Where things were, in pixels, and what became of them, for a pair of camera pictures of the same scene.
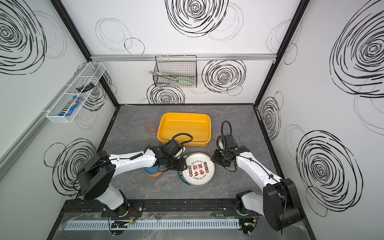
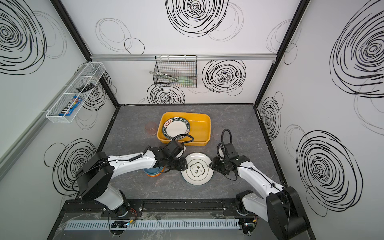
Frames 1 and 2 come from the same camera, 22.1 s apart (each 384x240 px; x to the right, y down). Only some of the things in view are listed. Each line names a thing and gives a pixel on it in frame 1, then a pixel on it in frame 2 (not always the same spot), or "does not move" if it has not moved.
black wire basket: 175,70 does not move
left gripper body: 174,162 does not move
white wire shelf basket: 63,110 does not move
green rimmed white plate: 182,179 -> 174,126
